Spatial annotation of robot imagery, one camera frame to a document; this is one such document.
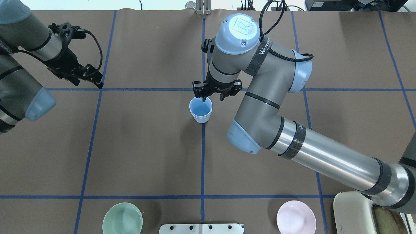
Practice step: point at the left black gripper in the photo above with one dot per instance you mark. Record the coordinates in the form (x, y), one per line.
(66, 60)

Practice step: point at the green bowl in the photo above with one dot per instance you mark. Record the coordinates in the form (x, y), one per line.
(123, 218)

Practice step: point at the cream toaster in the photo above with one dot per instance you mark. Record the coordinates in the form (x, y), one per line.
(353, 214)

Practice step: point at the pink bowl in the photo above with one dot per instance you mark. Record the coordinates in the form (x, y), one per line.
(296, 217)

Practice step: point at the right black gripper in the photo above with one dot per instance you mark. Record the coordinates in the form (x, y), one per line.
(215, 87)

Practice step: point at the aluminium frame post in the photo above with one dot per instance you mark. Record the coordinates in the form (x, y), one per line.
(203, 7)

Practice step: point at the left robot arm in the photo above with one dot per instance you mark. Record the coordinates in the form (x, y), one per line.
(21, 31)

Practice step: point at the bread slice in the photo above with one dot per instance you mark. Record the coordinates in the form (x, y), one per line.
(388, 222)

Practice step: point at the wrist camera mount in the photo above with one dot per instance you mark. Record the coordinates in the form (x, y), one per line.
(66, 32)
(208, 48)

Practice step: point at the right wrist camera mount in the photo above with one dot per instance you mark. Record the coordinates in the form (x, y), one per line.
(208, 48)

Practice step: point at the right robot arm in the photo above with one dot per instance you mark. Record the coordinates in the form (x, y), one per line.
(239, 45)

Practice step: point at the blue cup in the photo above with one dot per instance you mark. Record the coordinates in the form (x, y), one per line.
(201, 116)
(197, 104)

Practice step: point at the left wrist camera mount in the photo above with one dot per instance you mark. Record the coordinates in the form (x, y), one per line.
(66, 32)

